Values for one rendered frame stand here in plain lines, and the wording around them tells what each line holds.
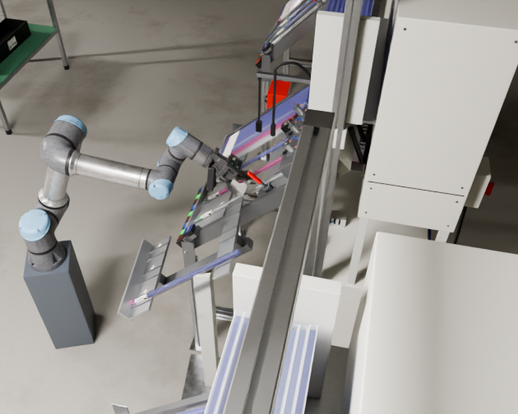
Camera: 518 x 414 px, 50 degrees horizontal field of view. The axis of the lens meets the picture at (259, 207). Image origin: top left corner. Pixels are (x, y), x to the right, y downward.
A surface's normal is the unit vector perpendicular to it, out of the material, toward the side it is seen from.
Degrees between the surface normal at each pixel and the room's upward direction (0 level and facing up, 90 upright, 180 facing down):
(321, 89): 90
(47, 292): 90
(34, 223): 7
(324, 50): 90
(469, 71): 90
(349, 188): 0
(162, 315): 0
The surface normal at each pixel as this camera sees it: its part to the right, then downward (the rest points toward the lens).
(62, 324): 0.18, 0.69
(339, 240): 0.01, -0.71
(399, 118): -0.22, 0.69
